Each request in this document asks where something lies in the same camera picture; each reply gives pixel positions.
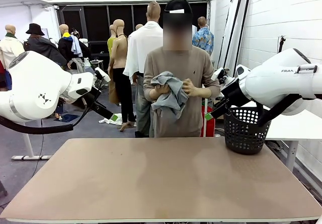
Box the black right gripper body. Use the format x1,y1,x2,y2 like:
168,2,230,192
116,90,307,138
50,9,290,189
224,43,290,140
220,79,246,104

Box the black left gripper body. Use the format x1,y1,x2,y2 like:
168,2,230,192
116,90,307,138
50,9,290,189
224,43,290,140
88,89,108,115

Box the grey training pants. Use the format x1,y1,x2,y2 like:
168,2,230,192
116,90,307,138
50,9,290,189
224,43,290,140
150,70,189,120

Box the person's left forearm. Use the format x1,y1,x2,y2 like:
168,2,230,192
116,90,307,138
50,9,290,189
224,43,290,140
196,84,221,99

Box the person's right forearm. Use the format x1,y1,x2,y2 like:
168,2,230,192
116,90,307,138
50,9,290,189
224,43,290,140
143,87,158,101

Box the person's left hand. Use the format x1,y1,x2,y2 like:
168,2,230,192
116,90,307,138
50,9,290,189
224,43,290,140
183,80,199,96

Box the person's right hand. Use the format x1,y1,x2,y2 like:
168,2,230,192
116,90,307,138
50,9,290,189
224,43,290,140
153,84,171,95

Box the white cloth on floor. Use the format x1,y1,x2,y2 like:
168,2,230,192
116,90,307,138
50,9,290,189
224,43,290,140
99,113,123,126

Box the red fire extinguisher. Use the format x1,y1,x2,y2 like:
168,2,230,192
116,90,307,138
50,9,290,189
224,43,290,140
200,100,214,137

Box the black perforated plastic basket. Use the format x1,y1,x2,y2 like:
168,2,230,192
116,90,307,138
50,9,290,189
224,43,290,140
223,105,272,156

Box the mannequin grey sweater light jeans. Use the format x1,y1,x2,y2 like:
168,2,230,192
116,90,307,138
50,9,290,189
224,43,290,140
66,57,86,73

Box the bare-torso mannequin black trousers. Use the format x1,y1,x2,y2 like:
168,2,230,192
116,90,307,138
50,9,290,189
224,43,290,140
108,19,136,132

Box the mannequin in yellow-green top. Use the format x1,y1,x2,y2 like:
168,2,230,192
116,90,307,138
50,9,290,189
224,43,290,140
107,24,118,57

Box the mannequin in blue floral shirt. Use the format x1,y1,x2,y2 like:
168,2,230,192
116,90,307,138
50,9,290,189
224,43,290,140
192,16,214,56

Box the person in beige sweater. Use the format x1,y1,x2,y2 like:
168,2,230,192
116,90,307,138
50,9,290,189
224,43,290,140
142,6,221,138

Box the mannequin black jacket yellow collar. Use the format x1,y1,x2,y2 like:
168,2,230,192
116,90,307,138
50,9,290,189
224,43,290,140
58,24,84,70

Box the small black tripod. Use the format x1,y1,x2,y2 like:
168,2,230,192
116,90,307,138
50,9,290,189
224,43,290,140
277,35,287,54

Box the mannequin with white cloth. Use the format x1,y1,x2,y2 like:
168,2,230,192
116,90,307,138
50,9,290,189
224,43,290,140
123,0,164,138

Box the red and blue garment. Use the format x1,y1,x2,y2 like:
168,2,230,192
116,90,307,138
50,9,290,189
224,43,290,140
0,60,13,91

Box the mannequin in cream jacket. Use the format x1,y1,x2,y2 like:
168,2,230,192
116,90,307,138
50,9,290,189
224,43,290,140
0,24,26,66

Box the black cap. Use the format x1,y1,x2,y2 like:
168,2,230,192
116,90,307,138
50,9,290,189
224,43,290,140
165,0,193,15

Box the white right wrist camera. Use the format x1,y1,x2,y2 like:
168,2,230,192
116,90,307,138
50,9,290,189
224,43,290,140
211,67,234,85

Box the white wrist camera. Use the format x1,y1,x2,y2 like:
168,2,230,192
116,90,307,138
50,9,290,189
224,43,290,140
211,67,234,85
94,67,111,83

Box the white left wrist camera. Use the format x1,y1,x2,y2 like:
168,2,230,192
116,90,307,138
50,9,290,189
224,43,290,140
94,67,111,83

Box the black frame white panel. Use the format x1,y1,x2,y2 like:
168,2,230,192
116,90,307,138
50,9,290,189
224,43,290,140
217,0,244,68
226,0,252,70

